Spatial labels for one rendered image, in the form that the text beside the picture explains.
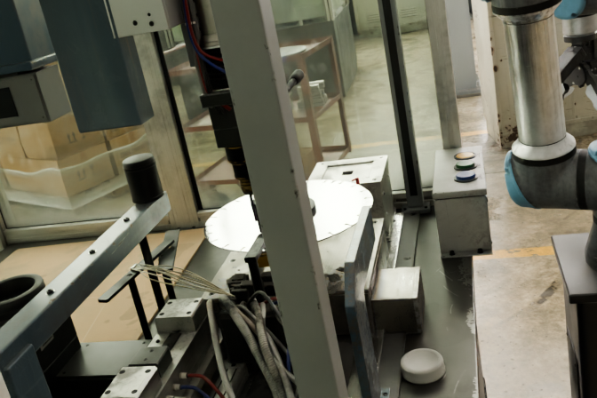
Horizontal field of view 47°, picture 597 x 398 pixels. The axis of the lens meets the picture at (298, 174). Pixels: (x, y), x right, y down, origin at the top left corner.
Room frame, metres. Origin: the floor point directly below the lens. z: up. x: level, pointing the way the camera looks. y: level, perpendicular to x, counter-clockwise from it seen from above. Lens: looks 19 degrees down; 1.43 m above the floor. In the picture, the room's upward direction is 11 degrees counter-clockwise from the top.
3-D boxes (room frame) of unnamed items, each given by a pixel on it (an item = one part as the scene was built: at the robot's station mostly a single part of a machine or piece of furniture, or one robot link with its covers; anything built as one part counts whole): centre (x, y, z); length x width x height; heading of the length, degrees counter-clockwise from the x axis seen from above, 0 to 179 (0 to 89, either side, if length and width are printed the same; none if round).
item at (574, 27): (1.56, -0.71, 1.13); 0.08 x 0.08 x 0.05
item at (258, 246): (1.03, 0.09, 0.95); 0.10 x 0.03 x 0.07; 164
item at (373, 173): (1.53, -0.11, 0.82); 0.18 x 0.18 x 0.15; 74
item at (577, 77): (1.56, -0.71, 1.05); 0.09 x 0.08 x 0.12; 113
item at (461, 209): (1.41, -0.35, 0.82); 0.28 x 0.11 x 0.15; 164
